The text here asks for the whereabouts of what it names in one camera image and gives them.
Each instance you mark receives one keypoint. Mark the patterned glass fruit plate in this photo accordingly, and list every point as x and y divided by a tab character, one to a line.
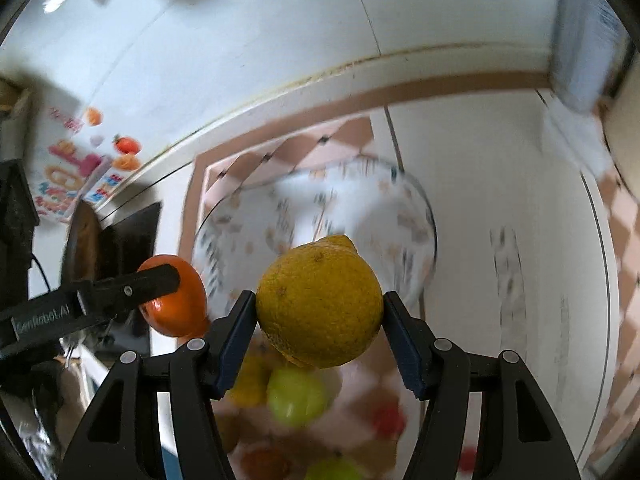
383	210

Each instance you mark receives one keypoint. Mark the green apple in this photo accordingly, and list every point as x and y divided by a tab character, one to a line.
296	398

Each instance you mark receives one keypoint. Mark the yellow lemon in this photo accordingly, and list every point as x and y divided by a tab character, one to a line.
320	304

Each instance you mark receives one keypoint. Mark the red cherry tomato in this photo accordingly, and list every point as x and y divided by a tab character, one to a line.
467	460
389	421

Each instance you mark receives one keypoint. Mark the black frying pan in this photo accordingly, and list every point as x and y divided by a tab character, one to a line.
81	252

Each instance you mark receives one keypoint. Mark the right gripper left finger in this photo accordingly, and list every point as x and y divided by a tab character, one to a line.
119	435

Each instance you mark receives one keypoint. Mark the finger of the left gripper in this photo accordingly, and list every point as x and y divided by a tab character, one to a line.
74	307

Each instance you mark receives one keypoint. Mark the black gas stove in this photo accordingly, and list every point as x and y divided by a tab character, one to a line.
124	246

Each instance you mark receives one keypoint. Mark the orange persimmon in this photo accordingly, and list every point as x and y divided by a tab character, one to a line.
181	314

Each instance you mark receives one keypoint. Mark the silver spray can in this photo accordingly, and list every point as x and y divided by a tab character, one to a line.
585	42

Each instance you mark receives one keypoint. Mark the colourful fruit wall sticker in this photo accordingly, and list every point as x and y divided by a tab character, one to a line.
78	155

